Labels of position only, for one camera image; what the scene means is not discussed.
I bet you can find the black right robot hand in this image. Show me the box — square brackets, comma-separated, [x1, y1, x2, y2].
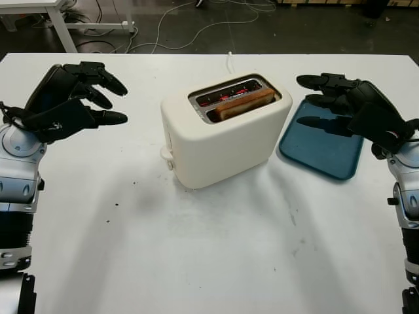
[295, 73, 409, 138]

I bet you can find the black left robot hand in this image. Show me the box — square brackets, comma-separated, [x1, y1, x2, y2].
[24, 60, 128, 126]

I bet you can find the browned toast slice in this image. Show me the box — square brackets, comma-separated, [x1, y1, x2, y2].
[214, 87, 275, 124]

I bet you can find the cream white toaster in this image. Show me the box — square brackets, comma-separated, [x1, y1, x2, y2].
[159, 72, 293, 190]

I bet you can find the white desk in background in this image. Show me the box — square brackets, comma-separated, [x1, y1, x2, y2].
[0, 0, 137, 54]

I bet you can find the blue plastic tray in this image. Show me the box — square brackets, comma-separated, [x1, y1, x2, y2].
[278, 97, 366, 182]

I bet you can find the black bin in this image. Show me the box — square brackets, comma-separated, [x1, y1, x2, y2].
[366, 0, 393, 21]

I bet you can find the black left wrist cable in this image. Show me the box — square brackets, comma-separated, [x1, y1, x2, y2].
[0, 100, 24, 128]

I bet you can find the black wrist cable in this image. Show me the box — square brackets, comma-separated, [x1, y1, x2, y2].
[371, 118, 419, 162]
[0, 100, 24, 128]

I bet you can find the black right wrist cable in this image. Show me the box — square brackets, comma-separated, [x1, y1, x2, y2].
[371, 118, 419, 162]

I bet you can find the white floor cable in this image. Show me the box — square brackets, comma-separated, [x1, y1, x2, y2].
[126, 0, 264, 55]

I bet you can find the white toaster power cord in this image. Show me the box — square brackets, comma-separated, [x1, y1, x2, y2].
[225, 51, 237, 75]

